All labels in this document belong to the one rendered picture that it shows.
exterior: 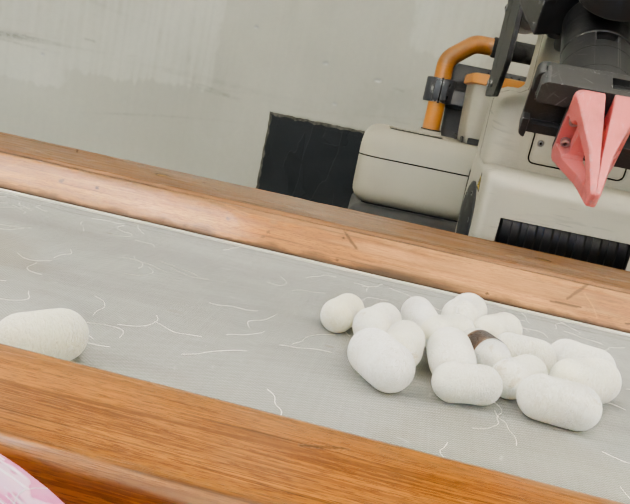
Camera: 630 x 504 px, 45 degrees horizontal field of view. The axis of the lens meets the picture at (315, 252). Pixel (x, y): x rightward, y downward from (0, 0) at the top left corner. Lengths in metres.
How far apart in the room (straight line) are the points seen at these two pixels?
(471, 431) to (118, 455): 0.16
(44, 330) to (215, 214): 0.28
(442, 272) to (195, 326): 0.22
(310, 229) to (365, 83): 1.85
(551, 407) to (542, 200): 0.64
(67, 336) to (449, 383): 0.15
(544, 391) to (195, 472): 0.18
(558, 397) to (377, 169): 0.93
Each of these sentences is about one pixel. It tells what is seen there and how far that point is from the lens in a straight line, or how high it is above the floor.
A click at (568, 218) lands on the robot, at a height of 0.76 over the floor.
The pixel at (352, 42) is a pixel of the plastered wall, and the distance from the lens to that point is 2.38.
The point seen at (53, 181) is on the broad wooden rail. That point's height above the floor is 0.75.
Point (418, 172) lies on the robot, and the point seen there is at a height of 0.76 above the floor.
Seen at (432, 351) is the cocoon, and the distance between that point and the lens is 0.34.
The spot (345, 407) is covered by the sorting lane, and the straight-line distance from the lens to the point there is 0.30.
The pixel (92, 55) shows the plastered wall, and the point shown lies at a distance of 2.54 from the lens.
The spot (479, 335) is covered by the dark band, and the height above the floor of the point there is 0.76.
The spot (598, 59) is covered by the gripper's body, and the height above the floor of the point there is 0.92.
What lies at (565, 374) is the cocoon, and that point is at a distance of 0.36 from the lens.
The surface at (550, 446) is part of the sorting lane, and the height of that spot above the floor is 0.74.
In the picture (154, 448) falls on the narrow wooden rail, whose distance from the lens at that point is 0.20.
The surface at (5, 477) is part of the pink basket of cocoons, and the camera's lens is 0.17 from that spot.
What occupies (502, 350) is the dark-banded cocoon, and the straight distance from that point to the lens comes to 0.37.
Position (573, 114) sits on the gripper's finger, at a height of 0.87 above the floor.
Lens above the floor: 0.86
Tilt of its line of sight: 12 degrees down
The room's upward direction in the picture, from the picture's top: 11 degrees clockwise
